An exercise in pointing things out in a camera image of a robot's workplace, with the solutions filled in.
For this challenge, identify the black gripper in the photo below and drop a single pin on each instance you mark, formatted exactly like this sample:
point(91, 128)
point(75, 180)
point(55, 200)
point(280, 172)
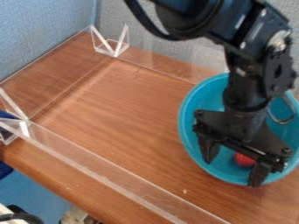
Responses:
point(245, 133)

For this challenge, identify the red strawberry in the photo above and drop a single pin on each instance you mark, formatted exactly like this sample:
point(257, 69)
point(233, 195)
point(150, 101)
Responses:
point(244, 160)

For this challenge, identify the blue plastic bowl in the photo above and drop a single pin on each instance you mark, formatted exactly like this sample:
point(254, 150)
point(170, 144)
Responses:
point(282, 117)

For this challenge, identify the black blue robot arm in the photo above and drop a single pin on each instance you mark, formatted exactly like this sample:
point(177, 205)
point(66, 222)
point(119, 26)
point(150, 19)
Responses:
point(254, 32)

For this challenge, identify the front clear acrylic barrier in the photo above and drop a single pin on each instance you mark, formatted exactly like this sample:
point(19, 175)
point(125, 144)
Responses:
point(101, 187)

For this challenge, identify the clear acrylic barrier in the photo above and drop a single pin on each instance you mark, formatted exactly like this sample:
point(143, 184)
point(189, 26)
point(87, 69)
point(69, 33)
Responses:
point(101, 187)
point(71, 59)
point(149, 85)

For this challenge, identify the left clear acrylic barrier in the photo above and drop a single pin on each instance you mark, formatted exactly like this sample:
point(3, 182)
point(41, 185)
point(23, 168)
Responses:
point(71, 59)

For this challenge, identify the back clear acrylic barrier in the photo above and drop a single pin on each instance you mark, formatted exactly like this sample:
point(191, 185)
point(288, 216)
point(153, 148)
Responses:
point(149, 85)

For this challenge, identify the black white object below table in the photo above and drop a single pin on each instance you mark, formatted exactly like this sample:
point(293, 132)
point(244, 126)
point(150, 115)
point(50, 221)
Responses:
point(19, 214)

